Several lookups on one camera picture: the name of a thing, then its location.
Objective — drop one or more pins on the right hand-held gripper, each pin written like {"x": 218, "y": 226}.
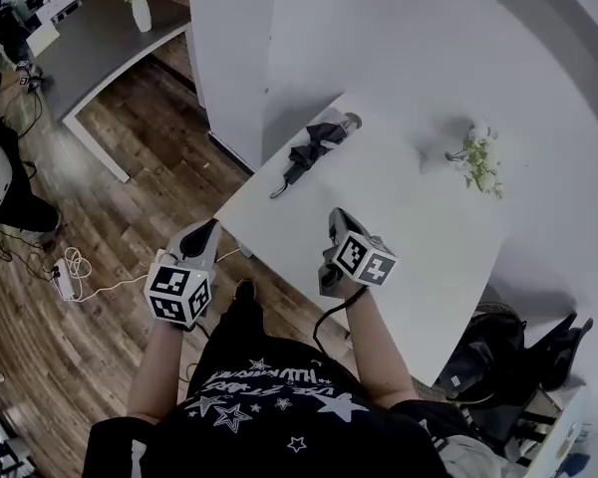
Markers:
{"x": 359, "y": 259}

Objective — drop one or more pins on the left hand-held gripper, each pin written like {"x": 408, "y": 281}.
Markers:
{"x": 175, "y": 293}

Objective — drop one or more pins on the black umbrella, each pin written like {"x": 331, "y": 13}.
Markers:
{"x": 313, "y": 148}

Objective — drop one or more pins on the person's right forearm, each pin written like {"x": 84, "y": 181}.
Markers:
{"x": 379, "y": 351}

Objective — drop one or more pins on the person's left forearm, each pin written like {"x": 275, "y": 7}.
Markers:
{"x": 155, "y": 366}

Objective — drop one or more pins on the person's black shoe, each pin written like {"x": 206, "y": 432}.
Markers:
{"x": 244, "y": 291}

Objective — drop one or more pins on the white power strip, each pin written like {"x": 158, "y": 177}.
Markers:
{"x": 64, "y": 279}

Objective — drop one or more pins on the white and green flower bouquet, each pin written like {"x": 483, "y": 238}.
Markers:
{"x": 483, "y": 160}

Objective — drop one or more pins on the black star print shirt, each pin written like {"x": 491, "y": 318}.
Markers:
{"x": 279, "y": 416}

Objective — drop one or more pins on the black office chair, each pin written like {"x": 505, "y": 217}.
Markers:
{"x": 493, "y": 361}

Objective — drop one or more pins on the white partition panel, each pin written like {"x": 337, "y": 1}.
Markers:
{"x": 229, "y": 68}

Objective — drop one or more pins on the grey desk with white legs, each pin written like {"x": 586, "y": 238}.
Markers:
{"x": 104, "y": 48}

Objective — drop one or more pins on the spare hand-held gripper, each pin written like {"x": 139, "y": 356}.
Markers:
{"x": 29, "y": 75}

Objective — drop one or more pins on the white vase with orange flowers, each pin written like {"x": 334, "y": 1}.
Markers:
{"x": 141, "y": 13}

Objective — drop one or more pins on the white box on desk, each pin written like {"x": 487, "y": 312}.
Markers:
{"x": 43, "y": 39}

